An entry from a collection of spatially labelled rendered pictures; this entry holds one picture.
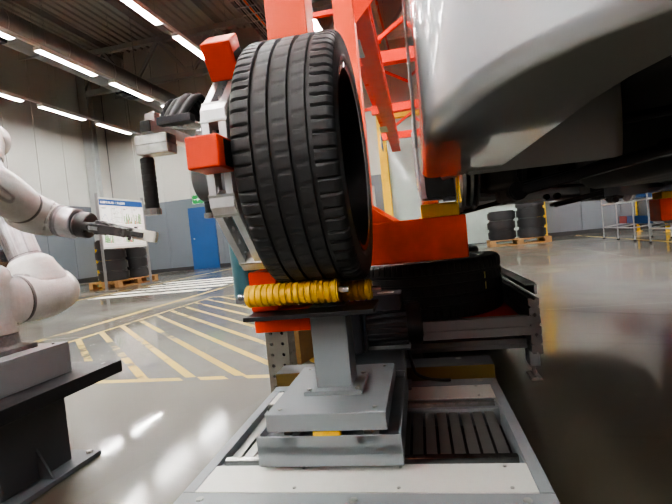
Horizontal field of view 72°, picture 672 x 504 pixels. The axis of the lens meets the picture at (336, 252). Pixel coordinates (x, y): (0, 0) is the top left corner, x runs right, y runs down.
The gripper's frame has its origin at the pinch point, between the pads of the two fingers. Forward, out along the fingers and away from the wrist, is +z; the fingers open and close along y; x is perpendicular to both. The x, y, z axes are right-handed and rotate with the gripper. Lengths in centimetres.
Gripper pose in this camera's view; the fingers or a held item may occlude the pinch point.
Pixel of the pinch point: (145, 235)
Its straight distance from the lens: 142.6
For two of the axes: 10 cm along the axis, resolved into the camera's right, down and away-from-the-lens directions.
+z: 9.8, 1.7, -0.9
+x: -1.6, 9.8, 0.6
